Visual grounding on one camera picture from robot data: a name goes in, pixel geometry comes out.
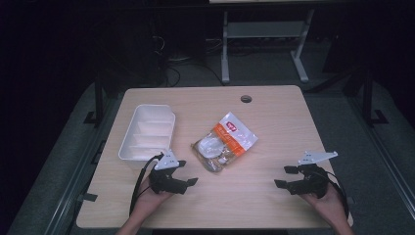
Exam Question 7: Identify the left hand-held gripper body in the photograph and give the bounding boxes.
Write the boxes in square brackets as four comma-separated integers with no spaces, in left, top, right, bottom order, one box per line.
[149,149,190,196]

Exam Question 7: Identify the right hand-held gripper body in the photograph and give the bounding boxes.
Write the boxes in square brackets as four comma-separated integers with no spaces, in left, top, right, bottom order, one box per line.
[288,150,339,200]

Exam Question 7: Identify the white divided plastic bin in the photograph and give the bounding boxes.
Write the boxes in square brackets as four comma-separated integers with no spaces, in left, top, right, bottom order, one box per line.
[117,103,177,164]

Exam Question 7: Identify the clear orange snack packet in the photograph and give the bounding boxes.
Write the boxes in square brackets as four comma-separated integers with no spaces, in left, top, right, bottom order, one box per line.
[190,111,259,173]

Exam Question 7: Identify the person's left hand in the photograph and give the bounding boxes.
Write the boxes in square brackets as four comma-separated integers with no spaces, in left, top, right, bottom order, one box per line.
[134,176,174,217]

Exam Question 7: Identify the person's right hand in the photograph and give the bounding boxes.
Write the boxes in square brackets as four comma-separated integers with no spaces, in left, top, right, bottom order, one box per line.
[299,184,348,228]

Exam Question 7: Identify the black table edge clamp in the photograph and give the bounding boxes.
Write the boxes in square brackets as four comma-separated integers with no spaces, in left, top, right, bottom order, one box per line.
[77,192,99,204]

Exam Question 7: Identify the black metal stand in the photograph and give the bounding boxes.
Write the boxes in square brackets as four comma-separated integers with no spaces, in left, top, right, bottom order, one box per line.
[360,68,390,128]
[82,79,106,128]

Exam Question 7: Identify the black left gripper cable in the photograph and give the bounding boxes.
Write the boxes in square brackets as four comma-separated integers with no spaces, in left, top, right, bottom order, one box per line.
[128,153,164,217]

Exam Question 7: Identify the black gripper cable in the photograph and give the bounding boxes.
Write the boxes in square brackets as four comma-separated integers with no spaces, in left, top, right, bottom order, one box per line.
[128,153,164,217]
[317,167,350,219]

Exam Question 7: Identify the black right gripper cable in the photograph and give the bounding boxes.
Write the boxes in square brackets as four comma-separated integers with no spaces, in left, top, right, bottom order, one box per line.
[317,167,350,219]

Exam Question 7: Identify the black floor cables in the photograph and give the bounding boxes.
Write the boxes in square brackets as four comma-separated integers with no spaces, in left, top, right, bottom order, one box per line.
[151,33,226,88]

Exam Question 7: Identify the white metal desk frame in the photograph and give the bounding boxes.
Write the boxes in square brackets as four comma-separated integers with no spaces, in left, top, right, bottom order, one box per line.
[220,8,316,85]

